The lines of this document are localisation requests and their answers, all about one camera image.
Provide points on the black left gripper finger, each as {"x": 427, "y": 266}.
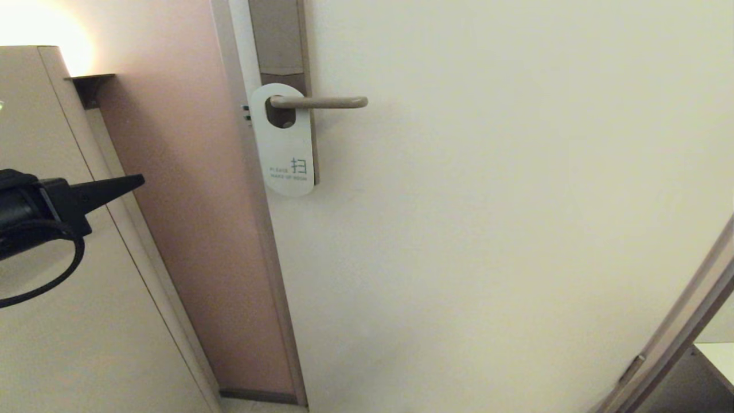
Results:
{"x": 103, "y": 192}

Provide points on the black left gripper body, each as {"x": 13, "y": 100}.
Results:
{"x": 51, "y": 206}

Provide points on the blue do-not-disturb door hanger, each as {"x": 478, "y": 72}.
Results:
{"x": 284, "y": 149}

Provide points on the white door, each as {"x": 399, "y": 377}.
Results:
{"x": 487, "y": 229}

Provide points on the brown metal lock plate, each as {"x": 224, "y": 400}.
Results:
{"x": 278, "y": 34}

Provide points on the small metal hinge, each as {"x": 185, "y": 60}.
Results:
{"x": 632, "y": 368}

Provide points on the dark cabinet side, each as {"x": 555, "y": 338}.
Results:
{"x": 688, "y": 390}

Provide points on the white wrist camera with mount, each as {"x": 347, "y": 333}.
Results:
{"x": 11, "y": 179}

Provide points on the dark wall lamp bracket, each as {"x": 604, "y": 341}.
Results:
{"x": 90, "y": 86}

